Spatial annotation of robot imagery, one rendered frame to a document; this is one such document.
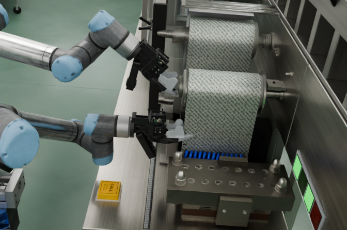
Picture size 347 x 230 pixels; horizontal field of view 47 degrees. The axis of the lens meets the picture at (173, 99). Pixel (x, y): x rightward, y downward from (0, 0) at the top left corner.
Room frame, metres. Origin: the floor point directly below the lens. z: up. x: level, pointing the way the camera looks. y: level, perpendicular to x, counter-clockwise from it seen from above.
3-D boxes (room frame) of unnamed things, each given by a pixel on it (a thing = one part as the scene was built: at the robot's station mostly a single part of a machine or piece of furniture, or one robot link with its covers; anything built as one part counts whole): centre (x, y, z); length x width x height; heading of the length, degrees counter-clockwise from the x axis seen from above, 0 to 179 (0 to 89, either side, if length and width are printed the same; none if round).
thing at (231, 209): (0.90, -0.22, 0.97); 0.10 x 0.03 x 0.11; 91
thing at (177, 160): (1.04, -0.03, 1.05); 0.04 x 0.04 x 0.04
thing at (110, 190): (1.01, 0.19, 0.91); 0.07 x 0.07 x 0.02; 1
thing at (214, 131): (1.11, -0.16, 1.11); 0.23 x 0.01 x 0.18; 91
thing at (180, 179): (0.95, -0.04, 1.05); 0.04 x 0.04 x 0.04
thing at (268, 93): (1.18, -0.33, 1.25); 0.07 x 0.04 x 0.04; 91
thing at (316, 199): (0.79, -0.37, 1.19); 0.25 x 0.01 x 0.07; 1
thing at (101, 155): (1.12, 0.25, 1.01); 0.11 x 0.08 x 0.11; 53
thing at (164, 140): (1.09, 0.02, 1.09); 0.09 x 0.05 x 0.02; 90
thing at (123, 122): (1.11, 0.16, 1.11); 0.08 x 0.05 x 0.08; 1
